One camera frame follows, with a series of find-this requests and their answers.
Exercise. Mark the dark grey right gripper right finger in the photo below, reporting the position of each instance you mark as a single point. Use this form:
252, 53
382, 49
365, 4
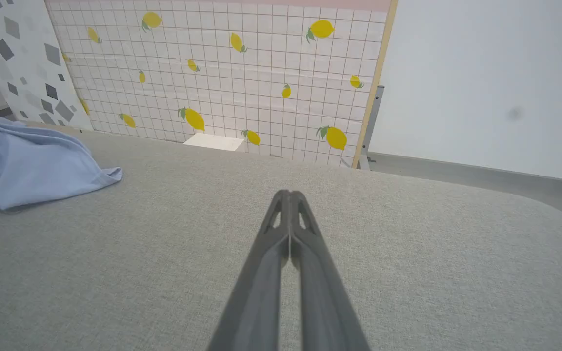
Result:
325, 297

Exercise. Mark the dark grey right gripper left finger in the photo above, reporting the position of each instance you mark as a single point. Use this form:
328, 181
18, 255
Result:
256, 292

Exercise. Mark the light blue shirt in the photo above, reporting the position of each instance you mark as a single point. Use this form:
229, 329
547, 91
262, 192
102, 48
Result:
27, 165

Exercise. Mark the white box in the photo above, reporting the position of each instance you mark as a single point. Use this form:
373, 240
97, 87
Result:
214, 142

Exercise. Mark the grey metal panel stand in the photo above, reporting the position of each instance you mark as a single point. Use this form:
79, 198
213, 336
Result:
371, 122

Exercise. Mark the lemon print partition panel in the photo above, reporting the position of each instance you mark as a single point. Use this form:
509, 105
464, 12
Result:
242, 73

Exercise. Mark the grey terrazzo print panel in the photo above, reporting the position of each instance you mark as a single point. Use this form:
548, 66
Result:
22, 58

